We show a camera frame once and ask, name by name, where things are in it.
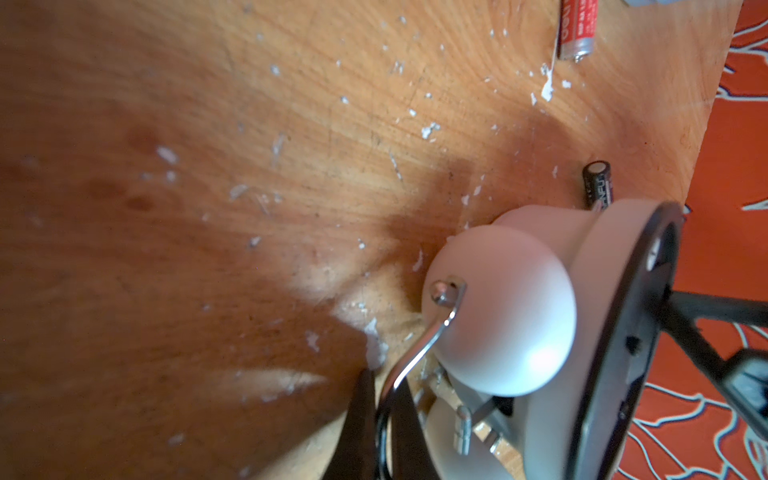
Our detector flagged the black gold AA battery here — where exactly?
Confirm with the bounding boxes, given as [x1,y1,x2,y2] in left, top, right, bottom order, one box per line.
[582,160,613,211]

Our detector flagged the white twin-bell alarm clock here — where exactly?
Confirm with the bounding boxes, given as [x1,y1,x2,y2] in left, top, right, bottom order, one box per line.
[376,200,682,479]

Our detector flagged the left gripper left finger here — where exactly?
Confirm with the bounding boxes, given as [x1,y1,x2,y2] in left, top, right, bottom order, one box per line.
[321,369,377,480]

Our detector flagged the light blue square alarm clock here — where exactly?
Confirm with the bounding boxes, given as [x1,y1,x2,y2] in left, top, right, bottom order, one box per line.
[624,0,681,8]

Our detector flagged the red AAA battery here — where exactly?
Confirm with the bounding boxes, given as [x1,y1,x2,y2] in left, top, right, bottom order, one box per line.
[558,0,599,62]

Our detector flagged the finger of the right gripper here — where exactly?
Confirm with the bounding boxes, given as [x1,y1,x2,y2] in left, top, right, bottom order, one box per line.
[660,291,767,440]

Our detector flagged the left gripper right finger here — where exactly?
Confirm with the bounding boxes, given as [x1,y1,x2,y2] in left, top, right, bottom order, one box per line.
[390,381,439,480]

